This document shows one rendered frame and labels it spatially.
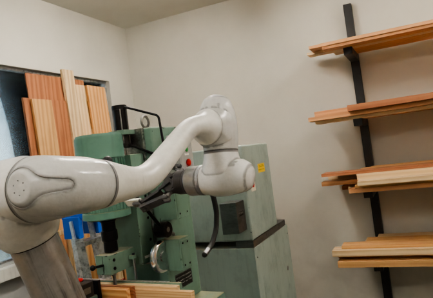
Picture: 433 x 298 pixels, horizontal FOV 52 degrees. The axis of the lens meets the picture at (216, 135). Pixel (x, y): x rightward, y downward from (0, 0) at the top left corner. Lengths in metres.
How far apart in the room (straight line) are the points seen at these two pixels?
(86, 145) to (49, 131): 1.68
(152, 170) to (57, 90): 2.58
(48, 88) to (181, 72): 1.27
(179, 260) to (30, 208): 1.01
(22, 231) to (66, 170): 0.18
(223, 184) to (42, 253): 0.51
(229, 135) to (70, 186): 0.56
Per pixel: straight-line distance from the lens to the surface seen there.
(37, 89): 3.41
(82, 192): 0.84
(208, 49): 4.08
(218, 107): 1.27
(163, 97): 4.24
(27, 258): 1.01
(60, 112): 3.48
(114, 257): 1.71
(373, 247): 3.30
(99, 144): 1.64
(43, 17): 3.74
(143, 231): 1.77
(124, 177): 0.93
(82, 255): 2.68
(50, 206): 0.83
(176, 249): 1.75
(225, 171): 1.25
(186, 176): 1.32
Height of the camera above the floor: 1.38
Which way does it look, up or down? 2 degrees up
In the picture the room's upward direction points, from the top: 7 degrees counter-clockwise
